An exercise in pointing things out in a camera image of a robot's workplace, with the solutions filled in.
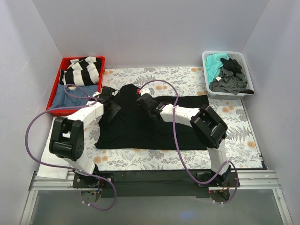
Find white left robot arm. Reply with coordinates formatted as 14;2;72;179
49;86;121;188

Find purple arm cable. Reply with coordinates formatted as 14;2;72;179
24;83;117;211
139;80;240;205

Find white folded cloth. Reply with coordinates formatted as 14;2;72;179
37;117;70;180

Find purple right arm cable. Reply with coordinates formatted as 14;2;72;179
139;80;240;205

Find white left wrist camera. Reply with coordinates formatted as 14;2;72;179
92;91;100;98

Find blue folded shirt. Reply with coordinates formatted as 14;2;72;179
49;84;98;109

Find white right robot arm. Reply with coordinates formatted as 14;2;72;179
137;93;231;186

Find aluminium table frame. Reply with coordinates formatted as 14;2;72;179
21;170;293;225

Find grey t-shirt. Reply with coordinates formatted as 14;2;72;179
209;68;251;95

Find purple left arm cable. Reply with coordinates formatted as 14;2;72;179
24;83;117;211

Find teal t-shirt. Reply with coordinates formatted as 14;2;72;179
205;52;229;84

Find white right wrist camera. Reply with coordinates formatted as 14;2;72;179
137;88;151;96

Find red plastic tray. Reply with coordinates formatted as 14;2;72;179
46;56;105;116

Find white plastic laundry basket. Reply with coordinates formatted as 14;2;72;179
202;51;254;100

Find black t-shirt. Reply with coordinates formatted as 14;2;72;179
95;84;209;150

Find black white striped shirt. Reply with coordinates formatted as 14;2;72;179
59;56;103;86

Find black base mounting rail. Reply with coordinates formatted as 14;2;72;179
73;170;236;198

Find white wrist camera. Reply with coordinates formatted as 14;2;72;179
137;88;151;96
92;91;100;98

